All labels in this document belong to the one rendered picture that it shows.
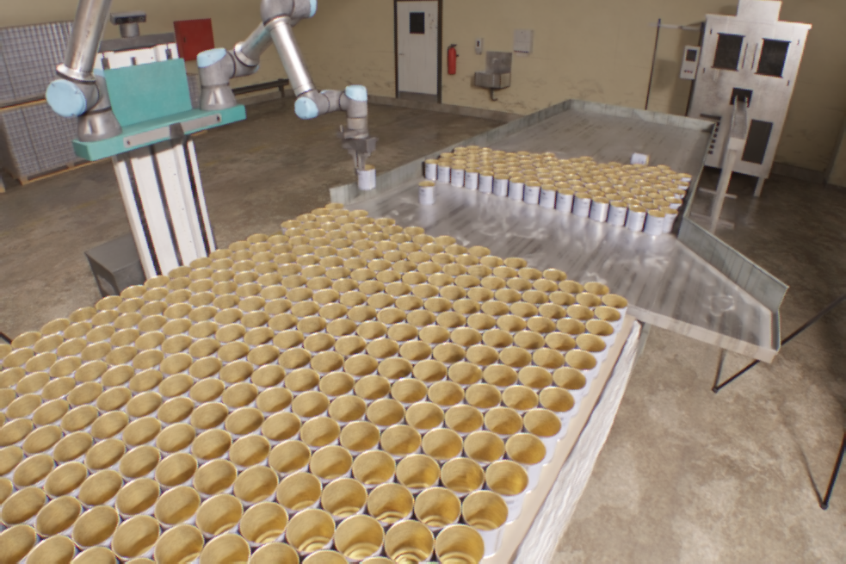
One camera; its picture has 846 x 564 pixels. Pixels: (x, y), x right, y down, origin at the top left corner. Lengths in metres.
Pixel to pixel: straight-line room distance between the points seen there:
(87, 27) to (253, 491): 1.32
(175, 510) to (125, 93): 1.51
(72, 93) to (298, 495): 1.29
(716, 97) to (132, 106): 5.73
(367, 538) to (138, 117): 1.68
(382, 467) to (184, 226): 1.68
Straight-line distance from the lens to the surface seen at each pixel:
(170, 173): 2.19
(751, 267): 1.60
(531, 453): 0.86
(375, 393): 0.95
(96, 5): 1.62
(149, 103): 2.02
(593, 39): 7.90
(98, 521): 0.87
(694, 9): 7.64
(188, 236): 2.29
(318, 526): 0.78
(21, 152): 7.77
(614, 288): 1.43
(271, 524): 0.81
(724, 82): 6.17
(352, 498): 0.80
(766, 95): 6.20
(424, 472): 0.82
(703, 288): 1.57
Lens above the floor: 1.80
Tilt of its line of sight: 28 degrees down
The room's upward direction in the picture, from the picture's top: straight up
